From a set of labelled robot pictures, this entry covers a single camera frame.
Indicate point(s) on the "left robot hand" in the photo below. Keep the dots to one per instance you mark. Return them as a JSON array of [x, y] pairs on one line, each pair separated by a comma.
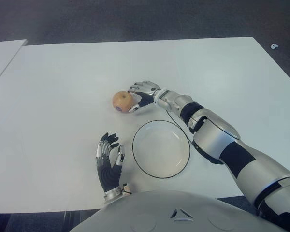
[[108, 174]]

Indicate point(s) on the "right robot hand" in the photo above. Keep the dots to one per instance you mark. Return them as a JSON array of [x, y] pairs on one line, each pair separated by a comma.
[[146, 93]]

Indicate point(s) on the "apple with blue sticker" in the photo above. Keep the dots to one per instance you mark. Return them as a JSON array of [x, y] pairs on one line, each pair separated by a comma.
[[122, 101]]

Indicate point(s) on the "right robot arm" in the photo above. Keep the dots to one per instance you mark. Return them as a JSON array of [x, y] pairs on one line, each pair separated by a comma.
[[215, 135]]

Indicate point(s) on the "white plate black rim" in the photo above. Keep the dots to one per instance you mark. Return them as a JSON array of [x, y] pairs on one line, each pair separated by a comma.
[[160, 149]]

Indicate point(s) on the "grey robot torso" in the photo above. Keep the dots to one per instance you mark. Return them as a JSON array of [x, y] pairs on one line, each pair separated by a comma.
[[159, 212]]

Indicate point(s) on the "small white floor object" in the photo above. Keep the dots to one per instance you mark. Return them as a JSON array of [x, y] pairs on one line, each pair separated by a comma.
[[274, 46]]

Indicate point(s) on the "neighbouring white table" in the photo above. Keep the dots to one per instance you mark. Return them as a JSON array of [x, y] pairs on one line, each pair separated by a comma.
[[2, 55]]

